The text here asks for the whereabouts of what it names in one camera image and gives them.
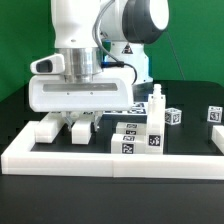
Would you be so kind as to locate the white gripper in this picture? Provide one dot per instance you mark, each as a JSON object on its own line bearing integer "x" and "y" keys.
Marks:
{"x": 107, "y": 92}

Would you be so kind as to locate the white H-shaped chair back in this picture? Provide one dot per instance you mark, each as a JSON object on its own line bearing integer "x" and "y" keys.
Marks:
{"x": 50, "y": 126}

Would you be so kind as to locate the white chair seat part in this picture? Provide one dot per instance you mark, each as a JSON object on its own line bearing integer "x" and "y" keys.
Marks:
{"x": 155, "y": 125}

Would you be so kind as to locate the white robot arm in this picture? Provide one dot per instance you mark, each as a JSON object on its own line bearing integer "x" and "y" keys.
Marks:
{"x": 75, "y": 78}

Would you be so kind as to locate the white tag base sheet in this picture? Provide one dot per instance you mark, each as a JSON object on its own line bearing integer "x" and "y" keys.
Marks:
{"x": 138, "y": 108}

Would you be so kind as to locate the white U-shaped fence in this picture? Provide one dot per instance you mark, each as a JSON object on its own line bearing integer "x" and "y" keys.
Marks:
{"x": 19, "y": 158}

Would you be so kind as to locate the white tagged cube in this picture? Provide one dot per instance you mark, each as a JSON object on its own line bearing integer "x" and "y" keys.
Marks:
{"x": 173, "y": 116}
{"x": 214, "y": 114}

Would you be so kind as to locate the white tagged cube far right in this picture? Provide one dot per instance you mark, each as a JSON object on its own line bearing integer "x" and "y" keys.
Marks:
{"x": 214, "y": 114}

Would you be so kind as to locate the white block right edge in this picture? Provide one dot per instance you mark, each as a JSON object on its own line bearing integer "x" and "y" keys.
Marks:
{"x": 218, "y": 137}

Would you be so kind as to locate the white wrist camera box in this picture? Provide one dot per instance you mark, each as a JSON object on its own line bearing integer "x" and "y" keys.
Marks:
{"x": 53, "y": 64}

